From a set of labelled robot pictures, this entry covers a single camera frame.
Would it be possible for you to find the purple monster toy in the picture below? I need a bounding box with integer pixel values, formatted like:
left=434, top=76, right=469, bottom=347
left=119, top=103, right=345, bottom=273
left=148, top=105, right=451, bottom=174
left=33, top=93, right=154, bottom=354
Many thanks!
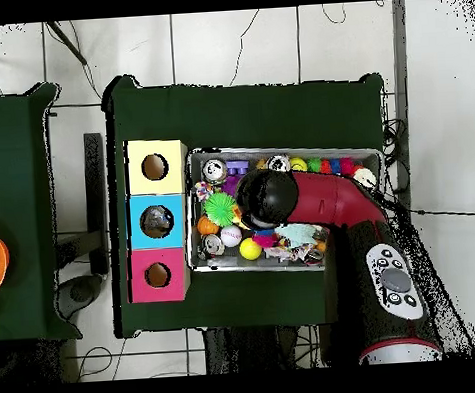
left=220, top=174, right=243, bottom=198

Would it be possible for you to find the crushed silver can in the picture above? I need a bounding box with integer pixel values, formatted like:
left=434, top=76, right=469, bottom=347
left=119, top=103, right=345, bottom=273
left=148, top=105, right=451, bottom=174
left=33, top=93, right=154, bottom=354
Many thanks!
left=266, top=153, right=292, bottom=174

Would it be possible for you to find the cream knitted cloth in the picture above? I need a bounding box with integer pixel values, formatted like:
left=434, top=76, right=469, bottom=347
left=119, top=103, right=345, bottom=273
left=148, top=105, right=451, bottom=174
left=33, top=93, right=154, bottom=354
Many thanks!
left=351, top=166, right=379, bottom=190

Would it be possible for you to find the wire mesh bin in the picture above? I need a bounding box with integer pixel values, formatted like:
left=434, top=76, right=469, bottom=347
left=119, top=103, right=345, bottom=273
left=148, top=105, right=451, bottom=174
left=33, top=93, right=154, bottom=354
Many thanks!
left=180, top=136, right=390, bottom=284

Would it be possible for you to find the silver drink can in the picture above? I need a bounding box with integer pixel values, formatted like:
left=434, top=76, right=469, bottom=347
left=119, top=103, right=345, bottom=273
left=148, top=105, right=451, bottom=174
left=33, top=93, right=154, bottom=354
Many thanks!
left=199, top=157, right=229, bottom=186

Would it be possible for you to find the black floor cable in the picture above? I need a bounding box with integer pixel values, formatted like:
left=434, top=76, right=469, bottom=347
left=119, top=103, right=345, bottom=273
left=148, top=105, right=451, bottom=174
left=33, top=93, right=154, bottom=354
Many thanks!
left=408, top=205, right=475, bottom=220

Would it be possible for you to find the green spiky rubber ball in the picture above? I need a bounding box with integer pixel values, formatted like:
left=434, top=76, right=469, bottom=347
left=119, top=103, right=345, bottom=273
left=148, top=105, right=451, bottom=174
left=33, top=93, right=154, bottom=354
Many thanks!
left=200, top=190, right=239, bottom=229

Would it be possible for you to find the dark green table cloth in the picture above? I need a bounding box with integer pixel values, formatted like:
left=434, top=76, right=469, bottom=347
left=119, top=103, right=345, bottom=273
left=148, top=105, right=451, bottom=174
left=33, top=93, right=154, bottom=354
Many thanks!
left=0, top=81, right=83, bottom=345
left=98, top=58, right=399, bottom=340

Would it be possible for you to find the grey stand base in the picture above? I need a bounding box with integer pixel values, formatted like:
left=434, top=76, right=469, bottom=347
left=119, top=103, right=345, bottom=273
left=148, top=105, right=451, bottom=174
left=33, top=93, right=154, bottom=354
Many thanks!
left=55, top=272, right=107, bottom=322

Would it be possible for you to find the black tripod leg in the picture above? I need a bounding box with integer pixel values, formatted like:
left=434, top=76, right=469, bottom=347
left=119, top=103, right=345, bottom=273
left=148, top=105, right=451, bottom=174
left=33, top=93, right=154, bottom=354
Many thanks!
left=46, top=19, right=89, bottom=69

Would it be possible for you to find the wooden box with three holes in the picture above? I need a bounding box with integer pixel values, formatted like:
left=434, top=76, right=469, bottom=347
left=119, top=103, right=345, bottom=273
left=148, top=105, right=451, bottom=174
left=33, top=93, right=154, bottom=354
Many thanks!
left=118, top=135, right=198, bottom=305

